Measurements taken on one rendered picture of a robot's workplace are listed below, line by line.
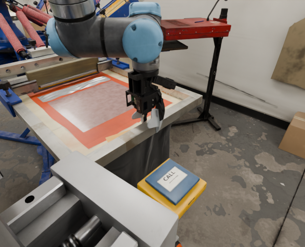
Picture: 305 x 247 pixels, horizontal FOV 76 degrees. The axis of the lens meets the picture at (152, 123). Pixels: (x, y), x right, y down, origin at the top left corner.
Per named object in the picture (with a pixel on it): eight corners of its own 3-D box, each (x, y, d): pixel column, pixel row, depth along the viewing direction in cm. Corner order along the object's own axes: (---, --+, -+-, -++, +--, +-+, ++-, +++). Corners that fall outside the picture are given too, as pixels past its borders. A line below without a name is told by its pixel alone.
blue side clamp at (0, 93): (27, 112, 80) (20, 97, 76) (13, 117, 77) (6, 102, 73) (6, 90, 97) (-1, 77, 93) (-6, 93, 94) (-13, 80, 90)
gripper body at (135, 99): (126, 108, 60) (122, 69, 53) (146, 98, 65) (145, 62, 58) (143, 117, 55) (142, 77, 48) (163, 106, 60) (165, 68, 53)
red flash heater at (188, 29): (205, 29, 203) (207, 16, 197) (232, 38, 167) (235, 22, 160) (149, 32, 190) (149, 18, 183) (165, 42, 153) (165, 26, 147)
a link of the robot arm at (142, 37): (105, 66, 37) (114, 51, 46) (164, 66, 37) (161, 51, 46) (99, 20, 33) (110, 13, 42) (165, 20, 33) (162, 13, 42)
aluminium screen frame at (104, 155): (201, 103, 84) (202, 95, 82) (76, 184, 50) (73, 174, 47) (98, 62, 129) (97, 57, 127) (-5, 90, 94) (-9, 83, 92)
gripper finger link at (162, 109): (152, 119, 63) (147, 93, 59) (155, 117, 64) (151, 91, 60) (163, 122, 59) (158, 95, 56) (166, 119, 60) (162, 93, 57)
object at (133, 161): (170, 169, 110) (175, 102, 85) (103, 228, 83) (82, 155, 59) (166, 166, 112) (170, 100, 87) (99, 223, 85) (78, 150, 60)
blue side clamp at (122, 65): (130, 76, 113) (129, 63, 109) (123, 78, 110) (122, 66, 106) (100, 64, 130) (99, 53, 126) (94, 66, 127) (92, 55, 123)
